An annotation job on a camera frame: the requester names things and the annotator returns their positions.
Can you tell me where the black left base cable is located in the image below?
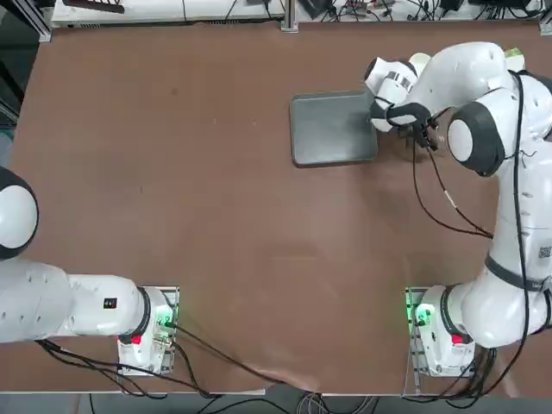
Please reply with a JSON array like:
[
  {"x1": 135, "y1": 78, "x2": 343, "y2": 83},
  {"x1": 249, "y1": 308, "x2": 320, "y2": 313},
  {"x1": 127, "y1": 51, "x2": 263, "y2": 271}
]
[{"x1": 36, "y1": 323, "x2": 320, "y2": 400}]

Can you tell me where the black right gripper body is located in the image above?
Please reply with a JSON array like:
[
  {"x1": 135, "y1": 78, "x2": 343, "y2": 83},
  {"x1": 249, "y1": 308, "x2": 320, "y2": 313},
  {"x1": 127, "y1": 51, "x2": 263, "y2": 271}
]
[{"x1": 411, "y1": 122, "x2": 439, "y2": 152}]

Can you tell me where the grey-teal plastic tray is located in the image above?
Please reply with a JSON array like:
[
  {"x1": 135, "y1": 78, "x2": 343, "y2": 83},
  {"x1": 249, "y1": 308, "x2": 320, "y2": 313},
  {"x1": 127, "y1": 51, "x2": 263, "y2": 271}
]
[{"x1": 289, "y1": 89, "x2": 380, "y2": 168}]

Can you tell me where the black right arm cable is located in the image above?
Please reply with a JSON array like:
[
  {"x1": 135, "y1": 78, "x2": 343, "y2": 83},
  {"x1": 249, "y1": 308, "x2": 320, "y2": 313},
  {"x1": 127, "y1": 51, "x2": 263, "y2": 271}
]
[{"x1": 373, "y1": 71, "x2": 552, "y2": 396}]

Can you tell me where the green tissue pack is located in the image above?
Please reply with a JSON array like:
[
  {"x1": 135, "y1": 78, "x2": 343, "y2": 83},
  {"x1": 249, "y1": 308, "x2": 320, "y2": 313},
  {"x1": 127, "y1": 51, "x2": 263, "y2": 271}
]
[{"x1": 503, "y1": 46, "x2": 527, "y2": 71}]

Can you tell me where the black comb-shaped rack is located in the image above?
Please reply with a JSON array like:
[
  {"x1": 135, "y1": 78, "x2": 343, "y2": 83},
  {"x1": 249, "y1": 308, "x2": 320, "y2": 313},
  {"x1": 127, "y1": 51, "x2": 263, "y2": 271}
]
[{"x1": 62, "y1": 0, "x2": 126, "y2": 14}]

